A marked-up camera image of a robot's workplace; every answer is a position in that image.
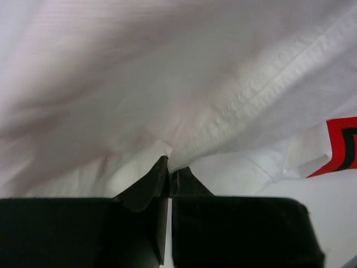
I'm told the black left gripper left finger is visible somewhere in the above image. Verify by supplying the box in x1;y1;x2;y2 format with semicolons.
1;156;168;267

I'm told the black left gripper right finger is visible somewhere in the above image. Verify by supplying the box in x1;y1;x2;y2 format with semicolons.
169;168;325;267

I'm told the white t shirt red print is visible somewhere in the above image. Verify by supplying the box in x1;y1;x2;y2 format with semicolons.
0;0;357;198

